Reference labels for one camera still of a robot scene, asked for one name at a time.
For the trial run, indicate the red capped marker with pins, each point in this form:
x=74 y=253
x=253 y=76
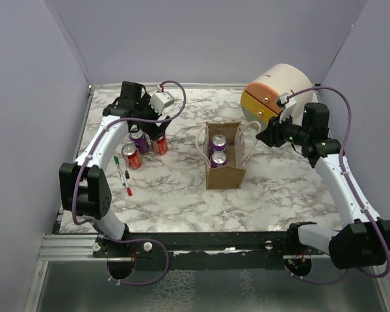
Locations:
x=126 y=185

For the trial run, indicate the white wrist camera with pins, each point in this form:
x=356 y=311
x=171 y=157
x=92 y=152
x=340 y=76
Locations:
x=161 y=100
x=287 y=106

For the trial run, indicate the purple Fanta can front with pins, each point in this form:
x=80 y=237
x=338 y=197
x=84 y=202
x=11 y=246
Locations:
x=218 y=143

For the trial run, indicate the green capped marker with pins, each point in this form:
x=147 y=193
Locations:
x=117 y=163

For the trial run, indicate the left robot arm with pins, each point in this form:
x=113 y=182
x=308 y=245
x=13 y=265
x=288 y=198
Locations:
x=84 y=188

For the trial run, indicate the purple can by cola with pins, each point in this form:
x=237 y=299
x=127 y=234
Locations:
x=138 y=137

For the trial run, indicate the red cola can front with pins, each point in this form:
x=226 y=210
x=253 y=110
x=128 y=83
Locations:
x=131 y=156

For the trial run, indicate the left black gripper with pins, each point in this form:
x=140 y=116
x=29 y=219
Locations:
x=155 y=130

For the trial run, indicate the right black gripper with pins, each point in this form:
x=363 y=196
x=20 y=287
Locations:
x=272 y=135

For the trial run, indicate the red cola can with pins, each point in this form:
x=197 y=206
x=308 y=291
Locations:
x=131 y=156
x=160 y=146

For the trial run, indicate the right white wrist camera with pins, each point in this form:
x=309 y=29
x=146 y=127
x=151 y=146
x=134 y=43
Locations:
x=287 y=106

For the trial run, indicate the metal front plate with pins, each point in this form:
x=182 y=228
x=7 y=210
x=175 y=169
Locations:
x=68 y=278

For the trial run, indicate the round drawer cabinet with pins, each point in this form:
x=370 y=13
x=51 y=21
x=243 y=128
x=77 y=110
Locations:
x=259 y=98

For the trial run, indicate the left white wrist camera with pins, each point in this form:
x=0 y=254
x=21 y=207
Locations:
x=161 y=100

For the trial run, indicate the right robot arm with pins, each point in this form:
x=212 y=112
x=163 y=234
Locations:
x=364 y=239

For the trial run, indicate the brown canvas tote bag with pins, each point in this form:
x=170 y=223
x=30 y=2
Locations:
x=232 y=174

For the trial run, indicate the purple fanta can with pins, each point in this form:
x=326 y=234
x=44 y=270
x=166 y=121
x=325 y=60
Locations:
x=218 y=143
x=218 y=159

